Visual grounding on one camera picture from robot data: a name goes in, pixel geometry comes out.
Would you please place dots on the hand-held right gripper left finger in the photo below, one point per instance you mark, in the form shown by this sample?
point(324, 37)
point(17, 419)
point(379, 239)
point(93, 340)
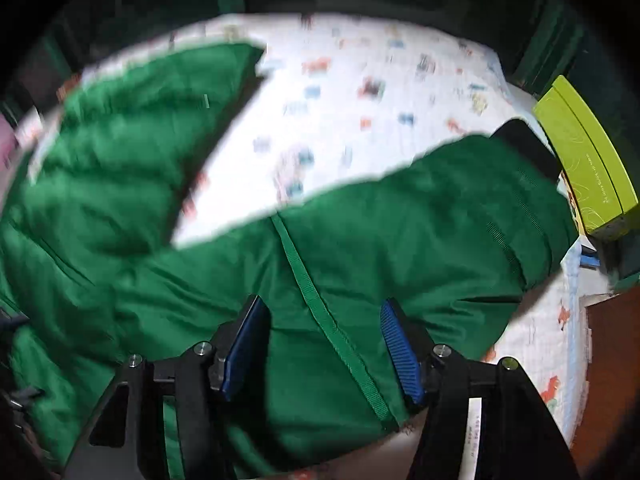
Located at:
point(246, 347)

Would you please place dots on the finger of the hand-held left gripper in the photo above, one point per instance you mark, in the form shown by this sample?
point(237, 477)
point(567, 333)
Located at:
point(27, 395)
point(12, 321)

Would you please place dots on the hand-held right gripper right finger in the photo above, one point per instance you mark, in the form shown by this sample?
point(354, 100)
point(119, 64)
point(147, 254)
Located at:
point(400, 347)

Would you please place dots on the green puffer jacket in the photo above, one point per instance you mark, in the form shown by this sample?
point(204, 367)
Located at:
point(400, 220)

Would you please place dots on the small blue item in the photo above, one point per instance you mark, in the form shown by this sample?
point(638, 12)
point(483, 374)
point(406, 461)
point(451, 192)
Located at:
point(590, 260)

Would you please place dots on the brown wooden furniture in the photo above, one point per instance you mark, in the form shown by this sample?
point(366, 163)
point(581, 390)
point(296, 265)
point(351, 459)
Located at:
point(615, 340)

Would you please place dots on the white printed bed quilt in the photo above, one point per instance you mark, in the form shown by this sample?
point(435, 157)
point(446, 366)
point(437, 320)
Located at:
point(350, 125)

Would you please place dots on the lime green box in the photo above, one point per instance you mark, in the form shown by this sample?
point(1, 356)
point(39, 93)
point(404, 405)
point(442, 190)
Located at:
point(580, 160)

